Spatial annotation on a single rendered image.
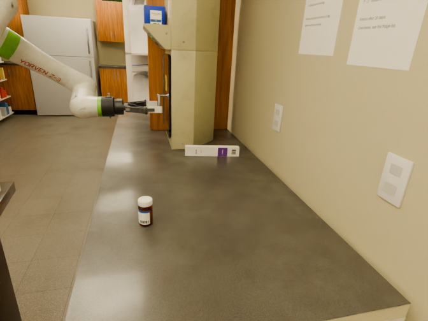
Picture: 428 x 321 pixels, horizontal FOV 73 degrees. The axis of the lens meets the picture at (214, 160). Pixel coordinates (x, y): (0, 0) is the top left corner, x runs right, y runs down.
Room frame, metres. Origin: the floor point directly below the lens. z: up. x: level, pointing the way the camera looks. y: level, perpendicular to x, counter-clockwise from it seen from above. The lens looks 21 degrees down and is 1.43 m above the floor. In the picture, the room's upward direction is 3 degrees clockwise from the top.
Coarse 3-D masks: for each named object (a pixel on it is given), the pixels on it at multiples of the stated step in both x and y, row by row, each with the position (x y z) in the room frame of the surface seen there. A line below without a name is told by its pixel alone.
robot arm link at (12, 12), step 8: (0, 0) 1.07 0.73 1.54; (8, 0) 1.10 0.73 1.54; (16, 0) 1.14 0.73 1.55; (0, 8) 1.06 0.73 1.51; (8, 8) 1.09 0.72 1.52; (16, 8) 1.14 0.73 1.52; (0, 16) 1.04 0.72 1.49; (8, 16) 1.09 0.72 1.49; (0, 24) 1.03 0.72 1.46; (0, 32) 1.02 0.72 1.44
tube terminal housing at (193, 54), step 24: (192, 0) 1.40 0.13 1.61; (216, 0) 1.55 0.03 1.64; (168, 24) 1.50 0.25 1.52; (192, 24) 1.40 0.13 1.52; (216, 24) 1.56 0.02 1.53; (192, 48) 1.40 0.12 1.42; (216, 48) 1.56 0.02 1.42; (192, 72) 1.40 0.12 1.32; (216, 72) 1.57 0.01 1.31; (192, 96) 1.41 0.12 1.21; (192, 120) 1.41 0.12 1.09; (192, 144) 1.41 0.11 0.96
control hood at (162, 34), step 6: (144, 24) 1.35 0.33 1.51; (150, 24) 1.36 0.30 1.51; (156, 24) 1.37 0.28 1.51; (144, 30) 1.61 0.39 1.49; (150, 30) 1.36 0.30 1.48; (156, 30) 1.36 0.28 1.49; (162, 30) 1.37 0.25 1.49; (168, 30) 1.38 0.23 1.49; (156, 36) 1.36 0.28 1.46; (162, 36) 1.37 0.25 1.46; (168, 36) 1.38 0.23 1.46; (162, 42) 1.37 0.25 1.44; (168, 42) 1.38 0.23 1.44; (162, 48) 1.56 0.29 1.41; (168, 48) 1.38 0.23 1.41
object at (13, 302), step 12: (0, 240) 0.86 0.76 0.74; (0, 252) 0.84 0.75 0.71; (0, 264) 0.82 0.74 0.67; (0, 276) 0.79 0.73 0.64; (0, 288) 0.77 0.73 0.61; (12, 288) 0.86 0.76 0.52; (0, 300) 0.75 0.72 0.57; (12, 300) 0.83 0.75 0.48; (0, 312) 0.73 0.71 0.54; (12, 312) 0.81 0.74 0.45
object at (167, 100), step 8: (168, 56) 1.39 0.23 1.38; (168, 64) 1.38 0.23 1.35; (168, 72) 1.38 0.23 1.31; (168, 80) 1.38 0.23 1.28; (168, 88) 1.39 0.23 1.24; (168, 96) 1.39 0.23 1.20; (168, 104) 1.39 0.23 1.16; (168, 112) 1.39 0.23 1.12; (168, 120) 1.40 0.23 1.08; (168, 128) 1.40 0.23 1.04; (168, 136) 1.41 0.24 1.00
